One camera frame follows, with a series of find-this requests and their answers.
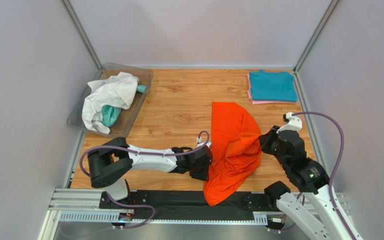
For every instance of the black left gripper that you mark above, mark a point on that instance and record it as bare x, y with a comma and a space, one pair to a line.
204, 175

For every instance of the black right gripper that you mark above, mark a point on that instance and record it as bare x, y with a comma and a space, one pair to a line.
267, 141

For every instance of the orange t-shirt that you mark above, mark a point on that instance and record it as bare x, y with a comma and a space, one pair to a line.
235, 149

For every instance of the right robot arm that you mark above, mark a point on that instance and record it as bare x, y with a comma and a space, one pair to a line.
311, 179

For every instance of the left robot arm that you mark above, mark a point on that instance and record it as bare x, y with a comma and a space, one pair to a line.
108, 163

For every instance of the folded pink t-shirt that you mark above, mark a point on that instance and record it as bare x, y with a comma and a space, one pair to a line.
262, 102

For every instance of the folded blue t-shirt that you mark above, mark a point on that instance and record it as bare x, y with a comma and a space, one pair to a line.
272, 86

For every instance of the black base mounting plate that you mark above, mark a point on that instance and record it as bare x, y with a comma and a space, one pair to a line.
191, 205

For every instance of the teal green t-shirt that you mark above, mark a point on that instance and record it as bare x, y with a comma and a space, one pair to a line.
110, 99

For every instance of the white t-shirt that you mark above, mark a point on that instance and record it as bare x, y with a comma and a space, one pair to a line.
90, 113

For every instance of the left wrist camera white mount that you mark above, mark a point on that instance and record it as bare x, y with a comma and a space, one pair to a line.
200, 143

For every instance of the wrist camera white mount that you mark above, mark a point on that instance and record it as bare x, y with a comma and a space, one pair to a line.
291, 123
200, 143

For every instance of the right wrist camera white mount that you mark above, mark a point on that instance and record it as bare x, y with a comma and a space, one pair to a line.
291, 123

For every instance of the aluminium frame rail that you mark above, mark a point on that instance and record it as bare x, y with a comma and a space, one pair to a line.
88, 214

